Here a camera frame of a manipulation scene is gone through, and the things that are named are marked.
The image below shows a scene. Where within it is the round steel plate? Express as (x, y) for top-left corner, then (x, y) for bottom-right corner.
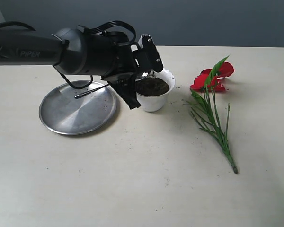
(39, 81), (118, 135)

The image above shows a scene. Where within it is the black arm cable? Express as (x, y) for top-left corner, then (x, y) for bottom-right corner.
(0, 20), (137, 90)

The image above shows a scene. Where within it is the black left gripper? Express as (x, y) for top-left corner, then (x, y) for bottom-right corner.
(84, 32), (141, 110)

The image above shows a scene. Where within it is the dark potting soil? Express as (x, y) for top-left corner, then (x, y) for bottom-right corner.
(135, 77), (169, 96)

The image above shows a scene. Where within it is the artificial red flower stem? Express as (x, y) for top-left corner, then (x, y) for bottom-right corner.
(186, 56), (239, 175)

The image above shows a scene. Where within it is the white ceramic flower pot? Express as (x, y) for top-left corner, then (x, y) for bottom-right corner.
(136, 69), (176, 113)

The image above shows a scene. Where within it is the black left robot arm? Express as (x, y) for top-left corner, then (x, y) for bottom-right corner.
(0, 21), (140, 109)

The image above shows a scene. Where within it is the steel spork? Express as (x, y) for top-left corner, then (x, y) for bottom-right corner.
(74, 71), (155, 99)

